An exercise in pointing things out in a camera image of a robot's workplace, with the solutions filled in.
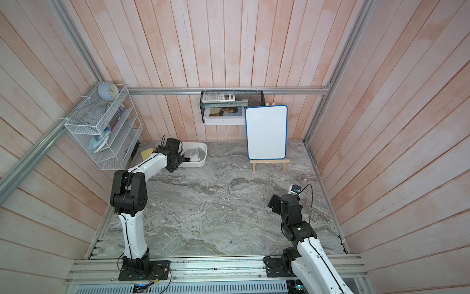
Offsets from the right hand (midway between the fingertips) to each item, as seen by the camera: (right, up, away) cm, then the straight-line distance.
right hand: (281, 196), depth 84 cm
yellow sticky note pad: (-78, +21, +30) cm, 86 cm away
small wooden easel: (-1, +16, +17) cm, 23 cm away
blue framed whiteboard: (-6, +32, +6) cm, 33 cm away
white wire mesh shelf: (-81, +39, +8) cm, 90 cm away
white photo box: (-27, +40, +9) cm, 49 cm away
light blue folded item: (-85, +26, -3) cm, 89 cm away
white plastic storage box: (-45, +16, +22) cm, 53 cm away
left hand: (-54, +15, +19) cm, 59 cm away
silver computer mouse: (-42, +21, +26) cm, 53 cm away
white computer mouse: (-49, +21, +24) cm, 59 cm away
